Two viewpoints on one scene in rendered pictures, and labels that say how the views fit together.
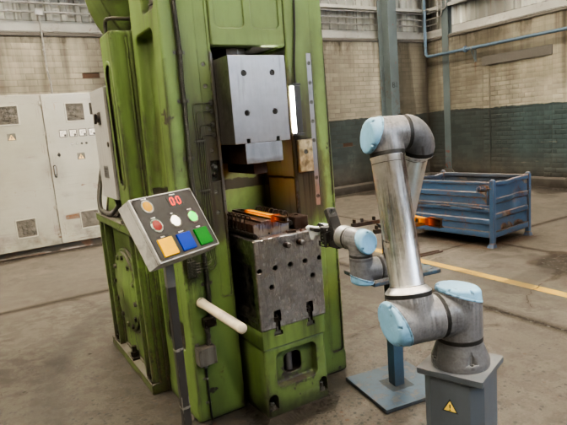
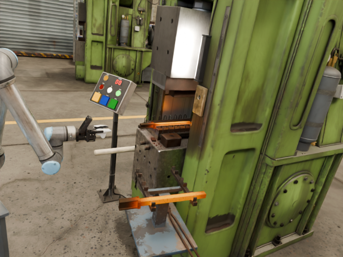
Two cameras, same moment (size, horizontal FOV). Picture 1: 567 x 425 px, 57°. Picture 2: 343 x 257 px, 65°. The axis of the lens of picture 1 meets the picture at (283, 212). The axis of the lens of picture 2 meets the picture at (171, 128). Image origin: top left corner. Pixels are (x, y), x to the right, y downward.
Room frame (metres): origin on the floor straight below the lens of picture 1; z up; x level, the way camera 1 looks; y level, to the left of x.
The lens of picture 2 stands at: (2.58, -1.69, 1.69)
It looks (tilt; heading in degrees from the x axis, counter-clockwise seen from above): 22 degrees down; 88
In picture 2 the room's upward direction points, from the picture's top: 9 degrees clockwise
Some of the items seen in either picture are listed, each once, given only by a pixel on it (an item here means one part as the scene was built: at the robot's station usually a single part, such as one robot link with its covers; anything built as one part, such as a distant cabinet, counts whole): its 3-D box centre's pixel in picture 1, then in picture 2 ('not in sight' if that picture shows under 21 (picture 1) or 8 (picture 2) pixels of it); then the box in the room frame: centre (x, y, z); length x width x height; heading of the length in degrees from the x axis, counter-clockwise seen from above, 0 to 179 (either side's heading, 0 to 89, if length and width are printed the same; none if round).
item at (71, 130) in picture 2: (345, 236); (71, 133); (2.03, -0.24, 0.98); 0.10 x 0.05 x 0.09; 121
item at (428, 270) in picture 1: (391, 271); (157, 225); (2.62, -0.53, 0.65); 0.40 x 0.30 x 0.02; 112
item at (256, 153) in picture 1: (244, 152); (185, 80); (2.67, 0.17, 1.32); 0.42 x 0.20 x 0.10; 31
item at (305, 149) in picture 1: (305, 155); (199, 100); (2.76, -0.14, 1.27); 0.09 x 0.02 x 0.17; 121
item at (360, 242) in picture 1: (359, 240); (55, 134); (1.96, -0.28, 0.98); 0.12 x 0.09 x 0.10; 31
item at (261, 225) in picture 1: (251, 221); (177, 127); (2.67, 0.17, 0.96); 0.42 x 0.20 x 0.09; 31
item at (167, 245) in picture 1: (167, 247); (96, 97); (1.98, 0.46, 1.01); 0.07 x 0.05 x 0.07; 146
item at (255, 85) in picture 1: (247, 102); (194, 44); (2.69, 0.14, 1.56); 0.42 x 0.39 x 0.40; 31
